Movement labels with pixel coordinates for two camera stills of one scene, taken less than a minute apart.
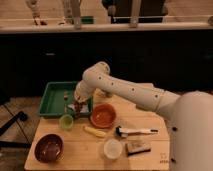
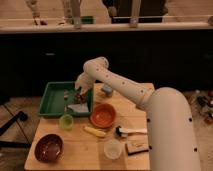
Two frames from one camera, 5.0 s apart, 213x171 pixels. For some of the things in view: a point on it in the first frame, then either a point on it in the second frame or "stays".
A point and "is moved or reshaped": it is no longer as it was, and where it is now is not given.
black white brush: x=124 y=133 stays
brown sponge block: x=137 y=148 stays
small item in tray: x=65 y=96 stays
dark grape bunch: x=77 y=107 is moved or reshaped
